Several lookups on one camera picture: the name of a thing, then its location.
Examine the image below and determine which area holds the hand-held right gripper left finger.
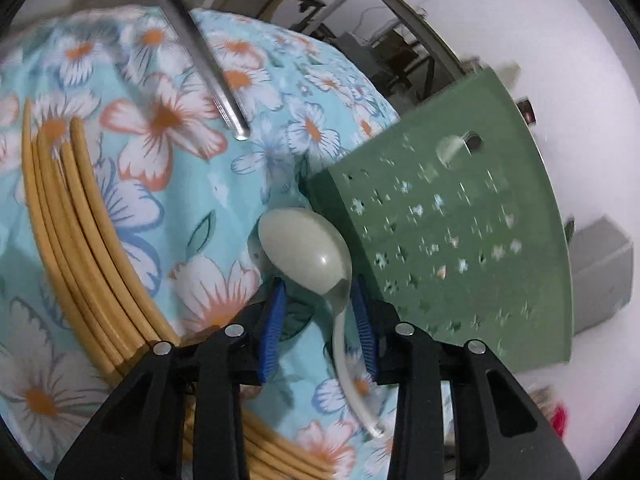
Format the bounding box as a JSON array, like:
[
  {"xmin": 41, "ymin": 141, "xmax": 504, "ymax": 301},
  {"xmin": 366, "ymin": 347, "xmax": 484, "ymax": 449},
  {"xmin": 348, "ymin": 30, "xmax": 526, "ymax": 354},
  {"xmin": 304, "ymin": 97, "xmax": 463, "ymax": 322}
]
[{"xmin": 54, "ymin": 279, "xmax": 288, "ymax": 480}]

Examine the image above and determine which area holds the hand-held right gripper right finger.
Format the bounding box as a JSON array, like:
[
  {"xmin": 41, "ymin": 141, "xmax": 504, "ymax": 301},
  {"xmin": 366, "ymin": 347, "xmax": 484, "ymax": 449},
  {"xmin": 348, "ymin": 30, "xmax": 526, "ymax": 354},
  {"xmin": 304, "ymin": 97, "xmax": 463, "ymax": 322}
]
[{"xmin": 349, "ymin": 279, "xmax": 582, "ymax": 480}]

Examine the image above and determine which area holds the pale plastic soup spoon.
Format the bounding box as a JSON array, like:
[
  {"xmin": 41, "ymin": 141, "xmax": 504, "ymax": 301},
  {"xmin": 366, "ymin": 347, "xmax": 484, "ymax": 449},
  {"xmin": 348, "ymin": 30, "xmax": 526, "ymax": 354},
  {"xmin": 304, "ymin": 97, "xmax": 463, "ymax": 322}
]
[{"xmin": 257, "ymin": 207, "xmax": 391, "ymax": 440}]

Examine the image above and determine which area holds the green perforated utensil holder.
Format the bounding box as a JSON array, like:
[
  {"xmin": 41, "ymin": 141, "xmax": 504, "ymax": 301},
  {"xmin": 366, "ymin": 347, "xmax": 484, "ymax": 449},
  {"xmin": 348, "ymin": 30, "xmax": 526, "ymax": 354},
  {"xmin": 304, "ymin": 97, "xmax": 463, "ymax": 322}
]
[{"xmin": 305, "ymin": 67, "xmax": 574, "ymax": 364}]

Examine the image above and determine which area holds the bundle of bamboo chopsticks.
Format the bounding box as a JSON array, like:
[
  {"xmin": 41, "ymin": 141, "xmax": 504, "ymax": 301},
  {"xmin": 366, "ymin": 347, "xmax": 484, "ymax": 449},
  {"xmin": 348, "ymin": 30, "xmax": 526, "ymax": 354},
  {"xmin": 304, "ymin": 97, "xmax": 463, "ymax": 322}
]
[{"xmin": 22, "ymin": 100, "xmax": 337, "ymax": 480}]

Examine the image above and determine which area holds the stainless steel utensil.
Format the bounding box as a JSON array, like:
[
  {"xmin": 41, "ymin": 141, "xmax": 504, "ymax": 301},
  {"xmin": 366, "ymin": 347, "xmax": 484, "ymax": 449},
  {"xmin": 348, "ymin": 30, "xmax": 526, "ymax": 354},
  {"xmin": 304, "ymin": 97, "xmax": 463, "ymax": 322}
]
[{"xmin": 111, "ymin": 0, "xmax": 252, "ymax": 140}]

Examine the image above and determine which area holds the floral blue tablecloth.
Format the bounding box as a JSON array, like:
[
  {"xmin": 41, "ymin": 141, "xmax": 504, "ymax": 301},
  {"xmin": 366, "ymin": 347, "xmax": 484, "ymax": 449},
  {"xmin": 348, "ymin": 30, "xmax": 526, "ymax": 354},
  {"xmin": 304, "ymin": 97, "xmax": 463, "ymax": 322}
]
[{"xmin": 0, "ymin": 2, "xmax": 402, "ymax": 480}]

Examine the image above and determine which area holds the grey refrigerator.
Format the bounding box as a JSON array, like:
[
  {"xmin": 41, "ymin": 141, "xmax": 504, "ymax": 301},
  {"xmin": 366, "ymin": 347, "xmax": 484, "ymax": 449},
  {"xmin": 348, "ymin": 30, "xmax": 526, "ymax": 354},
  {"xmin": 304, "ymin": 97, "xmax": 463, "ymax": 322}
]
[{"xmin": 569, "ymin": 216, "xmax": 635, "ymax": 335}]

